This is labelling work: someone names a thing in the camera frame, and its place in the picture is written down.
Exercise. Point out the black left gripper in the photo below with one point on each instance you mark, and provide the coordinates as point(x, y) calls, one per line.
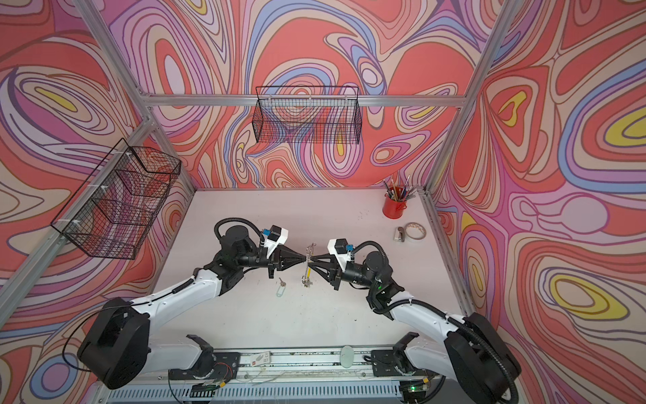
point(283, 261)

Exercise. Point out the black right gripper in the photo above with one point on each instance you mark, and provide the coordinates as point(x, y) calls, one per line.
point(335, 274)

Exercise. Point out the metal keyring organizer yellow grip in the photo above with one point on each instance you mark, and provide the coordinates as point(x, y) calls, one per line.
point(306, 279)

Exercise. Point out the key with long mint tag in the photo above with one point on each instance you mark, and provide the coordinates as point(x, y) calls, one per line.
point(281, 288)

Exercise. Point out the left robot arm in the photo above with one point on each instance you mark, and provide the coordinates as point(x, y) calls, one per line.
point(118, 346)

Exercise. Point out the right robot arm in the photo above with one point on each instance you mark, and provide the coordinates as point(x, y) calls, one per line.
point(463, 348)

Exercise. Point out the red pen cup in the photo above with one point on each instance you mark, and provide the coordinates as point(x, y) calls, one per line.
point(394, 207)

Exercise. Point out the tape roll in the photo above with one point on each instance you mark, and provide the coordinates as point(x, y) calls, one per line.
point(415, 232)

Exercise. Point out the pens in cup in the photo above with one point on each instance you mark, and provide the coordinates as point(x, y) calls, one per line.
point(409, 192)

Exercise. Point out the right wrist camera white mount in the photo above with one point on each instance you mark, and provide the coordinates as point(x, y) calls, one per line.
point(342, 251)

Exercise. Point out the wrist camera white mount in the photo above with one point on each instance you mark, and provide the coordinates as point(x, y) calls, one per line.
point(274, 237)
point(342, 251)

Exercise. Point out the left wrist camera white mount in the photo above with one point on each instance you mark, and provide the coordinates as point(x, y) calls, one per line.
point(274, 237)

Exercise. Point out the white label tag on rail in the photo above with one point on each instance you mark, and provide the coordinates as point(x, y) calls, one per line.
point(261, 359)

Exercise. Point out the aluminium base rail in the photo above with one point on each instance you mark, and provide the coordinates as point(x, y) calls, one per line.
point(294, 374)

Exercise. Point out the black wire basket back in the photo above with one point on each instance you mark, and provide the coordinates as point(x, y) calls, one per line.
point(299, 114)

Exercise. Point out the black wire basket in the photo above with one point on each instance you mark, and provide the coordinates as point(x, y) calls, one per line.
point(299, 114)
point(111, 215)

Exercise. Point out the black wire basket left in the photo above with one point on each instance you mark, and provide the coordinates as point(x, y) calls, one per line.
point(111, 215)

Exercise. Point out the aluminium frame post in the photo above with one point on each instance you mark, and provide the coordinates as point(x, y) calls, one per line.
point(100, 31)

